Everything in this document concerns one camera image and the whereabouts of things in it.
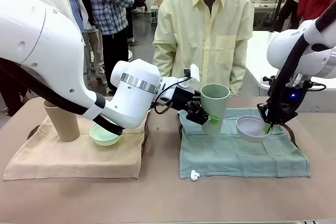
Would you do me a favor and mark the mint green bowl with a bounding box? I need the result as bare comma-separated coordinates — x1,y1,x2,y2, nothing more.
89,123,123,147

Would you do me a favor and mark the person's right forearm yellow sleeve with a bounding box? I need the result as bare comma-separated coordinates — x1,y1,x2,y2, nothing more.
152,41,174,78

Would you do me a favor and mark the white table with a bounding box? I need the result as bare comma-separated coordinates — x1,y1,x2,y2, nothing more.
245,30,336,113

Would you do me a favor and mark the tall green cup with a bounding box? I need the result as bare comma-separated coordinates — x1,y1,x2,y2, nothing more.
200,83,231,135

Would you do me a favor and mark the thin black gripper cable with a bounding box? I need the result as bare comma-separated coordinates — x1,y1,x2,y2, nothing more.
151,76,194,115

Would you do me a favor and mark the beige cloth mat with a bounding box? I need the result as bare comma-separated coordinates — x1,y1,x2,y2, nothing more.
2,111,150,182

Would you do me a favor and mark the right arm black cable sleeve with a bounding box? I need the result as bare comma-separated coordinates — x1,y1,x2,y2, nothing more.
266,3,336,126

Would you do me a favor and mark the bystander in white coat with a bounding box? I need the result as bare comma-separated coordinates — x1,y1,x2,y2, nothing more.
19,0,93,83

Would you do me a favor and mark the bystander in white top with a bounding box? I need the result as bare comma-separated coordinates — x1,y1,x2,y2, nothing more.
272,0,305,32

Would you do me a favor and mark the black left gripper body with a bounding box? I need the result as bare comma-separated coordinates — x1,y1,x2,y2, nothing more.
170,87,202,113

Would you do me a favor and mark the arm black cable sleeve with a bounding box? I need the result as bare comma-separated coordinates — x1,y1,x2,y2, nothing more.
266,3,336,126
0,58,124,136

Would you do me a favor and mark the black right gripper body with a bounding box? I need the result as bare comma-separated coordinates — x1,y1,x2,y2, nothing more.
277,84,308,120

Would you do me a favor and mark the person's body yellow shirt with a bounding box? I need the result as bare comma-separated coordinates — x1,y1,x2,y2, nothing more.
152,0,255,97

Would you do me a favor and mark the left arm black cable sleeve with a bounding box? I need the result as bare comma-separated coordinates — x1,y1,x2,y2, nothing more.
0,58,124,136

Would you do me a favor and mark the dark brown handled tray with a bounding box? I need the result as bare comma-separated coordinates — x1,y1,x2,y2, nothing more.
177,118,298,149
27,123,150,157

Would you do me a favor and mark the person's left forearm yellow sleeve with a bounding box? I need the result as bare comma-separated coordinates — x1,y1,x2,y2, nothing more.
229,39,248,97

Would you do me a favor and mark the tall brown cup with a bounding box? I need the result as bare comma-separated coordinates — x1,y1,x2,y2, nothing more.
43,100,81,143

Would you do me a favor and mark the bystander in plaid shirt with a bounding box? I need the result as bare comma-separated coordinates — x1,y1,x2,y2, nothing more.
86,0,137,95

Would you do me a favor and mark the teal cloth mat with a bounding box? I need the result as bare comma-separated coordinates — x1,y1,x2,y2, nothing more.
177,107,311,182

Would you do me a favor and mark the pale blue bowl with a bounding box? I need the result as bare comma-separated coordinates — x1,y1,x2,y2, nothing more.
235,115,271,143

